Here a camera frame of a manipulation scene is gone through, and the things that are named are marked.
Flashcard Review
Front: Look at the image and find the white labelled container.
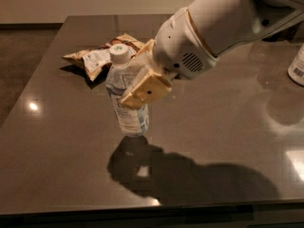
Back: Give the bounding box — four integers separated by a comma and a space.
288, 45, 304, 86

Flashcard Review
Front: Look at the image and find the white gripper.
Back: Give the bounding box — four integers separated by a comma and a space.
120, 8, 218, 109

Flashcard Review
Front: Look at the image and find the brown chip bag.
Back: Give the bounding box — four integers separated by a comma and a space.
63, 33, 144, 82

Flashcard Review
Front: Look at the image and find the clear blue-label plastic bottle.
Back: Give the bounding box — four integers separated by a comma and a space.
105, 44, 149, 137

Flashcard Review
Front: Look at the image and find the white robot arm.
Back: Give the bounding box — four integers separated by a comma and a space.
121, 0, 304, 109

